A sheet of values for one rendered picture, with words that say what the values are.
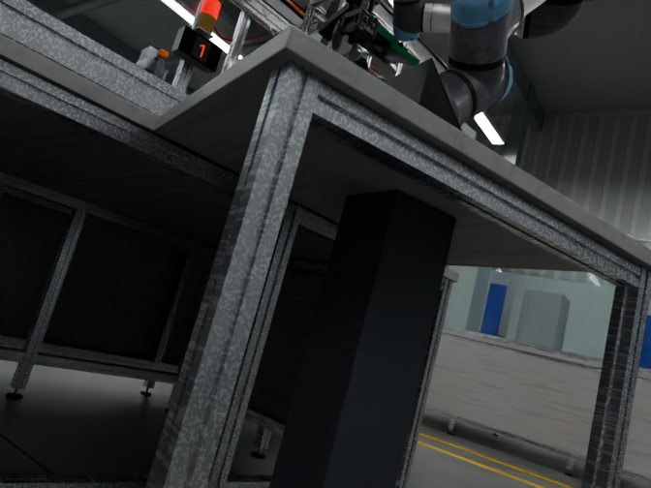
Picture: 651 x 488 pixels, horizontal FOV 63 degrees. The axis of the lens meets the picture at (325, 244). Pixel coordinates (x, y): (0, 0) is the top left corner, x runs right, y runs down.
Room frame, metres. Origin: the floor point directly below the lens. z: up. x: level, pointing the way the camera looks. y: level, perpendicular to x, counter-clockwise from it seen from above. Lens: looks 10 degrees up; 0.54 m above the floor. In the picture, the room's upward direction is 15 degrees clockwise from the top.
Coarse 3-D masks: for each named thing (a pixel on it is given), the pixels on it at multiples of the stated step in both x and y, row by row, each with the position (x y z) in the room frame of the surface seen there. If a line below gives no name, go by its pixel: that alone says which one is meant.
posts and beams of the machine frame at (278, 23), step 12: (240, 0) 2.41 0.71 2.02; (252, 0) 2.45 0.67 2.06; (252, 12) 2.46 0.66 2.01; (264, 24) 2.55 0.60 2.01; (276, 24) 2.57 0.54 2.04; (288, 24) 2.62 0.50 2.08; (300, 24) 2.61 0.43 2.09; (312, 24) 2.54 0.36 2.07; (408, 48) 2.54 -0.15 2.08; (420, 60) 2.62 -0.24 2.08
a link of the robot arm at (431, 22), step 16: (400, 16) 1.33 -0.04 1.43; (416, 16) 1.32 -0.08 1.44; (432, 16) 1.31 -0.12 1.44; (448, 16) 1.30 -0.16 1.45; (528, 16) 1.22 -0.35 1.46; (544, 16) 1.21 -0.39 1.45; (560, 16) 1.19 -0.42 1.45; (400, 32) 1.37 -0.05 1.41; (416, 32) 1.37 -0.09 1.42; (432, 32) 1.35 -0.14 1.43; (448, 32) 1.34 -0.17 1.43; (528, 32) 1.25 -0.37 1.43; (544, 32) 1.24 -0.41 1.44
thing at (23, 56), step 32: (32, 64) 0.81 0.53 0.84; (0, 96) 1.01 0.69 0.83; (96, 96) 0.89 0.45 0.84; (0, 128) 1.29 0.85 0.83; (32, 128) 1.20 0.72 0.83; (64, 128) 1.12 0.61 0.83; (0, 160) 1.76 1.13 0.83; (32, 160) 1.60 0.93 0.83; (64, 160) 1.47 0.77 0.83; (96, 160) 1.36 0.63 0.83; (128, 160) 1.26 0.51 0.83; (64, 192) 2.12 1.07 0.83; (96, 192) 1.90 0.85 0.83; (128, 192) 1.71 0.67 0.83; (160, 192) 1.56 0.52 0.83; (192, 192) 1.44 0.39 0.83; (160, 224) 2.31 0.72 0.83; (192, 224) 2.05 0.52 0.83; (224, 224) 1.84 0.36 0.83; (320, 256) 1.99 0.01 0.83
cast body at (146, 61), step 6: (144, 48) 1.18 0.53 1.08; (150, 48) 1.16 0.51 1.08; (156, 48) 1.18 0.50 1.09; (144, 54) 1.17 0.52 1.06; (150, 54) 1.17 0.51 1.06; (156, 54) 1.17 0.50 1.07; (144, 60) 1.16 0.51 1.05; (150, 60) 1.16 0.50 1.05; (144, 66) 1.15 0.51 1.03; (150, 66) 1.16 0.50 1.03; (150, 72) 1.17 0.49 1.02; (162, 72) 1.18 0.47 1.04
